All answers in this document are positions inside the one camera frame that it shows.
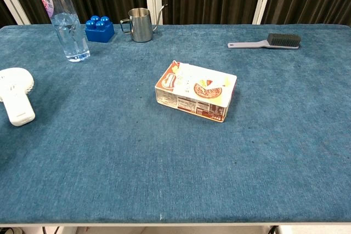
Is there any blue toy building block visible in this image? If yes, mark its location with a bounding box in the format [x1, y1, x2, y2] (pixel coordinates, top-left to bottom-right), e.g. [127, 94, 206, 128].
[84, 15, 115, 43]

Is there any clear plastic water bottle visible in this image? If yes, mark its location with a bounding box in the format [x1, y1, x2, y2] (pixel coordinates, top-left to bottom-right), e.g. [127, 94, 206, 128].
[32, 0, 91, 63]

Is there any white handheld fan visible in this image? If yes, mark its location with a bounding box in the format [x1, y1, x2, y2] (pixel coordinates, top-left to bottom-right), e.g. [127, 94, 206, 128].
[0, 67, 36, 127]

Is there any steel gooseneck pitcher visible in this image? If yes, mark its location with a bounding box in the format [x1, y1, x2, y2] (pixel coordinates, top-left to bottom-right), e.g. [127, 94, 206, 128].
[120, 4, 168, 43]

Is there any cookie box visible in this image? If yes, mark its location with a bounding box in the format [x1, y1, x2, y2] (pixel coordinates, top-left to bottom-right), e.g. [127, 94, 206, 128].
[154, 59, 238, 123]

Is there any lilac brush with dark bristles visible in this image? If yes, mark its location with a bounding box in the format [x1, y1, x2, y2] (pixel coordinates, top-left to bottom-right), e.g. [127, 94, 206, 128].
[227, 33, 302, 50]

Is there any blue fabric table cover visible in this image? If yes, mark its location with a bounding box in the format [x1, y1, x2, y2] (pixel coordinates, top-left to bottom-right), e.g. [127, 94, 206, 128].
[0, 24, 351, 224]

